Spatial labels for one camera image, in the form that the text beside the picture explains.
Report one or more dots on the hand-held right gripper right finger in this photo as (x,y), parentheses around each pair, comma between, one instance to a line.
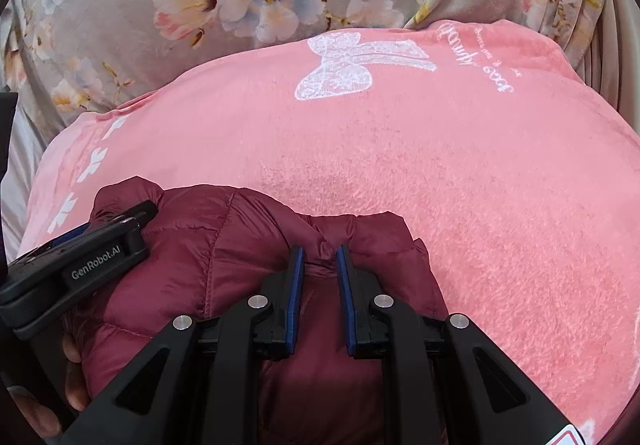
(345,295)

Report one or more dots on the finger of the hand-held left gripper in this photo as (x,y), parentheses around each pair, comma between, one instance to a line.
(125,215)

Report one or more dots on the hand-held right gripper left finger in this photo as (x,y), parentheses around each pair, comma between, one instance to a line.
(297,295)

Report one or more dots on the maroon puffer jacket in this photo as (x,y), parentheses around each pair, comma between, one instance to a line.
(235,235)

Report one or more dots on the person's left hand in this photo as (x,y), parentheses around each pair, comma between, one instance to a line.
(75,375)

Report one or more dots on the pink fleece blanket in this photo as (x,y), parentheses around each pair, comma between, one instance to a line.
(425,165)

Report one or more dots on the grey floral blanket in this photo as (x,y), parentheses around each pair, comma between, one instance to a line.
(225,0)

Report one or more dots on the white pleated cloth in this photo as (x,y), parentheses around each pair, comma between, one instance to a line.
(612,45)

